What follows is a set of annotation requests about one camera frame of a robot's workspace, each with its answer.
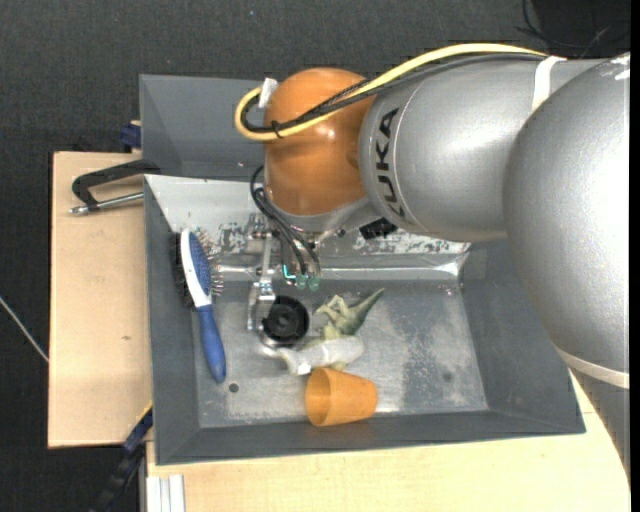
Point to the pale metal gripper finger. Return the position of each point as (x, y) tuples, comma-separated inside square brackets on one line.
[(267, 296), (253, 312)]

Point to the blue and white hairbrush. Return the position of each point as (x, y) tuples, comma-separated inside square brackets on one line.
[(200, 280)]

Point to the white rolled cloth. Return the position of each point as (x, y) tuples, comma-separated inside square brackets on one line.
[(325, 352)]

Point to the green toy dinosaur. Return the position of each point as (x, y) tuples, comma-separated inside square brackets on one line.
[(347, 320)]

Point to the orange plastic cup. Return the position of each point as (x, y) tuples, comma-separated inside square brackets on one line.
[(345, 397)]

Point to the pale brown flat board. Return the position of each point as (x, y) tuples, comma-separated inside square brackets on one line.
[(95, 300)]

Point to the grey metal bin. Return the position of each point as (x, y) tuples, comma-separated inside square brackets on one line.
[(430, 350)]

